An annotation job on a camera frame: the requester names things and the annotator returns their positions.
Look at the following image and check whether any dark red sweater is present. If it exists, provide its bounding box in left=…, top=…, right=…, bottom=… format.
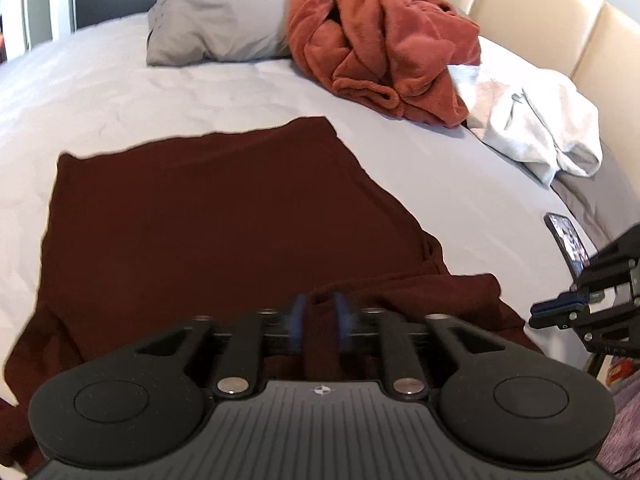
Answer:
left=1, top=117, right=530, bottom=471

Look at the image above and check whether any smartphone on bed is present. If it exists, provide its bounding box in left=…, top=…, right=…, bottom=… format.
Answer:
left=544, top=212, right=589, bottom=278

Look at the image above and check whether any white crumpled garment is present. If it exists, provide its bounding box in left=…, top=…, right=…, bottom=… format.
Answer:
left=448, top=38, right=603, bottom=188

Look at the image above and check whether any beige padded headboard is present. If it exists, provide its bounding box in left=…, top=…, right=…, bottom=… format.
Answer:
left=447, top=0, right=639, bottom=182

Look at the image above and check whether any orange fleece blanket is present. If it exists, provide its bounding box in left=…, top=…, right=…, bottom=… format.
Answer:
left=286, top=0, right=480, bottom=128

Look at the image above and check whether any grey bed sheet mattress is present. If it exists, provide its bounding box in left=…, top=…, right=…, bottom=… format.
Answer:
left=0, top=8, right=606, bottom=470

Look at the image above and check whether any grey pillow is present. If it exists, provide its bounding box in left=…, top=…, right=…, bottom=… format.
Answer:
left=146, top=0, right=291, bottom=67

